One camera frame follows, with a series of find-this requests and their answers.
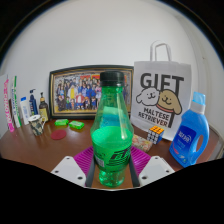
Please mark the dark pump bottle yellow label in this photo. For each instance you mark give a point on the dark pump bottle yellow label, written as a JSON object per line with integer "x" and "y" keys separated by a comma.
{"x": 43, "y": 111}

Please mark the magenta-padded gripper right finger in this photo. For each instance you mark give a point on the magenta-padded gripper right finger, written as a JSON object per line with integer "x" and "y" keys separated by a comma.
{"x": 140, "y": 160}

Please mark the green plastic drink bottle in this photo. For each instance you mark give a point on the green plastic drink bottle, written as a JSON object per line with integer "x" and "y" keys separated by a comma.
{"x": 111, "y": 143}

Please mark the colourful puzzle cube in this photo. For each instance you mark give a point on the colourful puzzle cube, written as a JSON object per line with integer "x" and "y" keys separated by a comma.
{"x": 155, "y": 134}

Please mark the white paper gift bag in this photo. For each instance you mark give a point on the white paper gift bag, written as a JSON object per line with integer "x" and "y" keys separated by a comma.
{"x": 160, "y": 100}

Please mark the dark blue pump bottle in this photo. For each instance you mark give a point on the dark blue pump bottle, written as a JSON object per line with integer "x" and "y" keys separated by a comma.
{"x": 33, "y": 105}

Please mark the small green packet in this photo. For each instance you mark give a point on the small green packet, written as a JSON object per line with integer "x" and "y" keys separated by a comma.
{"x": 61, "y": 122}
{"x": 76, "y": 125}

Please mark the patterned ceramic mug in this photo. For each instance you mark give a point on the patterned ceramic mug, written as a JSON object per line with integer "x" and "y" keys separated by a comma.
{"x": 36, "y": 126}

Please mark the tall green and white box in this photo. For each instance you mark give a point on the tall green and white box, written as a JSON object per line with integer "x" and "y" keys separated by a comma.
{"x": 16, "y": 103}

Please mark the tall pink and white box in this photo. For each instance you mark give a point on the tall pink and white box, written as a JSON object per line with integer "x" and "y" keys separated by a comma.
{"x": 8, "y": 106}

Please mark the white bottle with blue cap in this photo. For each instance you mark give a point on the white bottle with blue cap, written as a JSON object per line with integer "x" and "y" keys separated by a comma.
{"x": 25, "y": 112}

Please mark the flat round red coaster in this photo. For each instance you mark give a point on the flat round red coaster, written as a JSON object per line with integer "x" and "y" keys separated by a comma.
{"x": 58, "y": 134}

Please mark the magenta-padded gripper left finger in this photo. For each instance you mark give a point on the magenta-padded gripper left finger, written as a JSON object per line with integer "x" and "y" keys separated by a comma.
{"x": 83, "y": 159}

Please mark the blue detergent bottle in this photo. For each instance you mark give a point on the blue detergent bottle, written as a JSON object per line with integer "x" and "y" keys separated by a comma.
{"x": 186, "y": 140}

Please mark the small patterned pouch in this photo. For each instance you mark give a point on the small patterned pouch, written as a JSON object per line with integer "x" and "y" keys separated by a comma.
{"x": 142, "y": 143}

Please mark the framed group picture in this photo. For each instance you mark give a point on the framed group picture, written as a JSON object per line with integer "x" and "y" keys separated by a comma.
{"x": 73, "y": 93}

